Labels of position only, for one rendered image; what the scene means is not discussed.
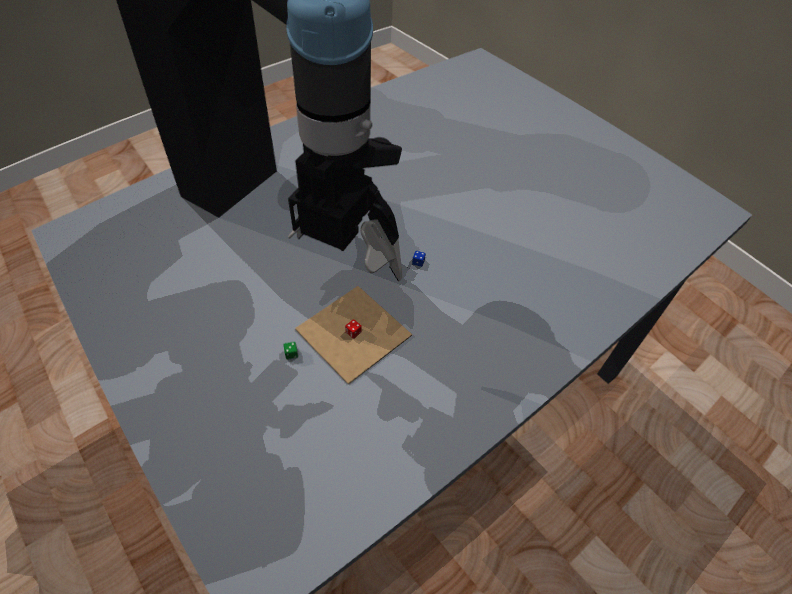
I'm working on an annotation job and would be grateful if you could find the green die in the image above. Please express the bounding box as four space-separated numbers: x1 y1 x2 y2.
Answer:
283 342 298 359

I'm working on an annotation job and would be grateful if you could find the red die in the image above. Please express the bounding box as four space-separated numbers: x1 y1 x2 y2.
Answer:
345 319 362 338

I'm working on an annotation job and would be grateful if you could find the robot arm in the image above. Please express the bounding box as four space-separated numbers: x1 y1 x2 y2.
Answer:
252 0 402 169

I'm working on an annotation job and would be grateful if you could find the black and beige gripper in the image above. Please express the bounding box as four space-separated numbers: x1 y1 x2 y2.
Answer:
288 139 402 281

